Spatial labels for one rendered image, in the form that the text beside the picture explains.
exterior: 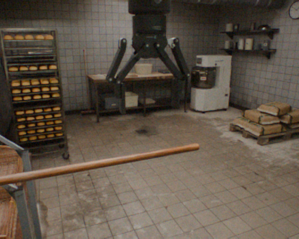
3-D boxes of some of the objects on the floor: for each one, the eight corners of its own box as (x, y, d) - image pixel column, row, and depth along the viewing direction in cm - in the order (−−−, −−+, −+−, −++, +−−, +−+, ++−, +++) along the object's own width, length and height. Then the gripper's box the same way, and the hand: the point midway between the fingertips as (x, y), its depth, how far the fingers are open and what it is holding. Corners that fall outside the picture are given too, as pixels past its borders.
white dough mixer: (197, 115, 571) (200, 56, 532) (184, 108, 622) (186, 54, 584) (229, 111, 603) (234, 56, 564) (214, 105, 655) (218, 54, 616)
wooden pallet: (261, 145, 401) (262, 137, 397) (228, 130, 472) (229, 123, 468) (310, 135, 444) (311, 128, 439) (274, 123, 514) (275, 116, 510)
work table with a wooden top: (95, 123, 516) (93, 79, 490) (89, 112, 587) (86, 74, 560) (188, 112, 594) (189, 74, 568) (172, 104, 665) (173, 70, 639)
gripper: (94, 11, 46) (101, 120, 53) (208, 15, 54) (203, 108, 61) (89, 15, 53) (95, 111, 59) (191, 17, 61) (187, 102, 68)
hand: (150, 105), depth 60 cm, fingers open, 13 cm apart
